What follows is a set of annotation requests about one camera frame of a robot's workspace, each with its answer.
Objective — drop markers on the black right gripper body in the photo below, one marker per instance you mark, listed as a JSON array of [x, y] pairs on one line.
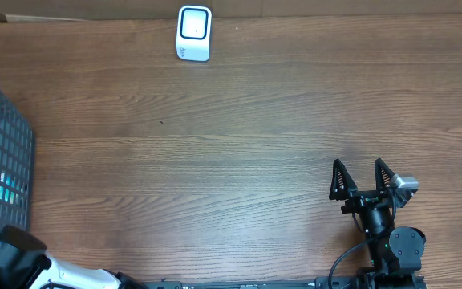
[[359, 201]]

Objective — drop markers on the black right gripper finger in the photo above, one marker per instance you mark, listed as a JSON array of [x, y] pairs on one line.
[[383, 175], [342, 185]]

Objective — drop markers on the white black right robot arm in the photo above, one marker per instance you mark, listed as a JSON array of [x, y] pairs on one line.
[[395, 252]]

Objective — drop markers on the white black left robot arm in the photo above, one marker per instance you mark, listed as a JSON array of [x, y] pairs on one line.
[[25, 263]]

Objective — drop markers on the white barcode scanner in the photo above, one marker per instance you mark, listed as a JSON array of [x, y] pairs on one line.
[[193, 33]]

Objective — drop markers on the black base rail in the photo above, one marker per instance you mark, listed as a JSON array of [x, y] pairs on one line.
[[318, 283]]

